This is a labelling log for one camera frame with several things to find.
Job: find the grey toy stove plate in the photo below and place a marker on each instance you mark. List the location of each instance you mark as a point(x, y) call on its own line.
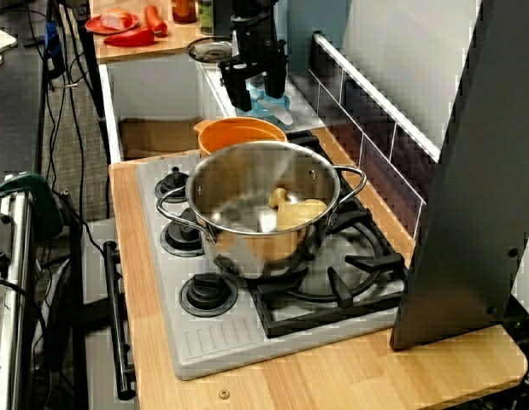
point(213, 337)

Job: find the brass countertop screw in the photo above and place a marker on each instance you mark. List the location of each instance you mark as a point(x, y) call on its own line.
point(223, 394)

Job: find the stainless steel pot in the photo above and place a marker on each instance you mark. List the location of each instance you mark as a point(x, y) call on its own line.
point(238, 192)

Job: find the black burner grate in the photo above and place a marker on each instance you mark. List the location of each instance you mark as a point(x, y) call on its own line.
point(345, 294)

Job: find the silver aluminium frame rail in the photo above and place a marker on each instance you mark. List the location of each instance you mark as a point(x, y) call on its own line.
point(9, 299)

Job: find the red plastic plate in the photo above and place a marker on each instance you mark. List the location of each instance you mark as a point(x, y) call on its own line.
point(93, 26)

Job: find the orange plastic pot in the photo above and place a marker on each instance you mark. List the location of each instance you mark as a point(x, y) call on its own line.
point(238, 132)

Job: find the blue clamp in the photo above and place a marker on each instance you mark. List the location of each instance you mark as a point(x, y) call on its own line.
point(52, 40)

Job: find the dark grey upright panel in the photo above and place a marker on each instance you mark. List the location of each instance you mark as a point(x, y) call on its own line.
point(473, 192)

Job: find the orange sauce bottle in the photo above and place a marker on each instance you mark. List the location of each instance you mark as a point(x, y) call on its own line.
point(184, 10)

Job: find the brown cardboard piece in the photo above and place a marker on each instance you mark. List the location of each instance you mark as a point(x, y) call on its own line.
point(161, 136)

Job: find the white cutting board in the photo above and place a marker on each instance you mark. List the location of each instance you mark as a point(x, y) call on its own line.
point(1, 45)

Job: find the yellow toy chicken drumstick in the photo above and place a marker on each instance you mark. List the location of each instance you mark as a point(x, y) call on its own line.
point(298, 215)

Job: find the green clamp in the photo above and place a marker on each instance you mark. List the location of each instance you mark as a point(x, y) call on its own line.
point(42, 200)

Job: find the light blue plastic bowl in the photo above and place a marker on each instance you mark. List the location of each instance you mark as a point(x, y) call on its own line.
point(264, 112)

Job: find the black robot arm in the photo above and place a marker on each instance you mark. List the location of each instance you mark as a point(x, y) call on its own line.
point(253, 8)

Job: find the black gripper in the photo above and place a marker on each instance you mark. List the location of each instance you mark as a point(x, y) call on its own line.
point(255, 42)

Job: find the black stove knob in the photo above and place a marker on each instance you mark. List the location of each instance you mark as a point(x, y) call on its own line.
point(180, 237)
point(171, 184)
point(208, 294)

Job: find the red toy pepper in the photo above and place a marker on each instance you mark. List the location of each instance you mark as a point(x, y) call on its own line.
point(131, 37)

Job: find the toy ham slice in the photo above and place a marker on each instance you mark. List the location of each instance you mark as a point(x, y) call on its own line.
point(116, 20)

